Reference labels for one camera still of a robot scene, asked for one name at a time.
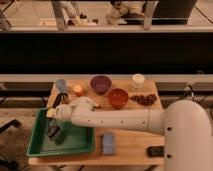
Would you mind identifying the green plastic tray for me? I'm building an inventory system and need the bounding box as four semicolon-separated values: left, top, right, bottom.
27;108;95;157

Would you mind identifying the grey brush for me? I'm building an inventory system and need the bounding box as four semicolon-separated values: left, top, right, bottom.
47;119;62;144

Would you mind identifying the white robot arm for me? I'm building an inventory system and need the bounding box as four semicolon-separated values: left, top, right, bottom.
46;97;213;171

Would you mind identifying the purple bowl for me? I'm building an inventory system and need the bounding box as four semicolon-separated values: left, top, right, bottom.
90;75;112;94

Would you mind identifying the red bowl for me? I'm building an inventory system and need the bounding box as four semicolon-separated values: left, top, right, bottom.
108;88;129;109

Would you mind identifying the orange fruit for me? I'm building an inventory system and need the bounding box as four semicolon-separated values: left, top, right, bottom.
73;85;83;96

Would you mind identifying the white paper cup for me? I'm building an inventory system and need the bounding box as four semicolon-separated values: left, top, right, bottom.
132;74;145;89

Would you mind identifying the brown grape bunch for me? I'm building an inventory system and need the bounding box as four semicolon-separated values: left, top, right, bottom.
130;94;157;106

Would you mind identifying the blue cup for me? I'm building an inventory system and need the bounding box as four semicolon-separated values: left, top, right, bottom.
55;79;67;93

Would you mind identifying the small dark metal cup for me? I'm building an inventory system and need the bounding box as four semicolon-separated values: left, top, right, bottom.
59;93;69;104

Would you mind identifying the blue sponge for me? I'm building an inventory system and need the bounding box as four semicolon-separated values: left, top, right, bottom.
102;132;115;155

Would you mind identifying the wooden table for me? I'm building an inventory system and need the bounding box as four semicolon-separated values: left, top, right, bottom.
28;79;164;166

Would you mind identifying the person in background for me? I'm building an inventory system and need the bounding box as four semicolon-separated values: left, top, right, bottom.
106;0;147;25

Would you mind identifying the black rectangular device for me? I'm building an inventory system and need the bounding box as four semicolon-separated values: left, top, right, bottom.
147;146;164;157

